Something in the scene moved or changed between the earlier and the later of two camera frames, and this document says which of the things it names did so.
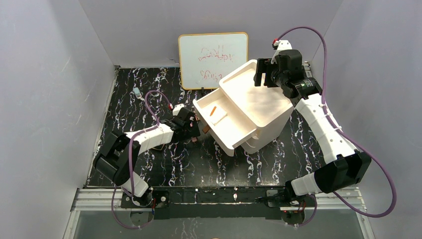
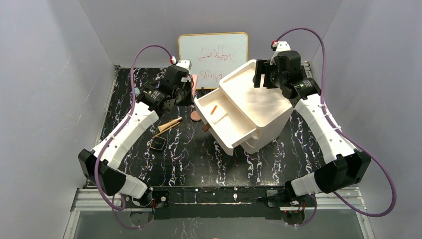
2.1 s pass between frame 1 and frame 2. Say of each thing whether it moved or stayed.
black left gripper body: moved
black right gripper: stayed
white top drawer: stayed
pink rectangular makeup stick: moved
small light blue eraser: stayed
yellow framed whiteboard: stayed
